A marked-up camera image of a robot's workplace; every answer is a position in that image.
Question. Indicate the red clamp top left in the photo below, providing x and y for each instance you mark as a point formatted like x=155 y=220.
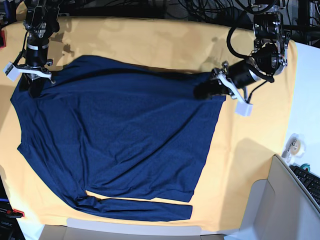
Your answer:
x=2 y=39

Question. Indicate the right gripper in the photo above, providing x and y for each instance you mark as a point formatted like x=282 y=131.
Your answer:
x=35 y=83

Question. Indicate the green tape roll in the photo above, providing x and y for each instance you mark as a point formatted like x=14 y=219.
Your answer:
x=306 y=167

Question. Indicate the black keyboard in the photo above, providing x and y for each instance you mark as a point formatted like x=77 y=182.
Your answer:
x=309 y=181

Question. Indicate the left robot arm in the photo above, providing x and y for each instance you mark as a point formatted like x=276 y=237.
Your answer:
x=268 y=58

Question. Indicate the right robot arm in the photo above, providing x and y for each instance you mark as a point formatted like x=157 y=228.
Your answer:
x=40 y=23

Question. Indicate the navy blue long-sleeve shirt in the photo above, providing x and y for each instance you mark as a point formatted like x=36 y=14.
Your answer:
x=118 y=141

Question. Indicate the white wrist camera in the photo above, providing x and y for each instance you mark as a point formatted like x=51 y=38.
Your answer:
x=243 y=109
x=11 y=71

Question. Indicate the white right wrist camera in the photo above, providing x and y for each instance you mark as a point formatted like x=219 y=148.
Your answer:
x=11 y=71

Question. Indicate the clear tape dispenser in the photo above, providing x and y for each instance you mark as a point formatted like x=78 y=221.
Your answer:
x=295 y=147

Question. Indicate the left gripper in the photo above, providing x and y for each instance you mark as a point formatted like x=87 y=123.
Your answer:
x=221 y=85

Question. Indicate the yellow table cloth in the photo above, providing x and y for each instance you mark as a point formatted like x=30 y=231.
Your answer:
x=241 y=150

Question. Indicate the red clamp bottom left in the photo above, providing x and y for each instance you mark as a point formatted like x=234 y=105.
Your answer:
x=14 y=214

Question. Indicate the red clamp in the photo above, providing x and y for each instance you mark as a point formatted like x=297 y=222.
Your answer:
x=2 y=39
x=14 y=214

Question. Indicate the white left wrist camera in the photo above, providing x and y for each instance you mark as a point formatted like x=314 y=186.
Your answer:
x=243 y=109

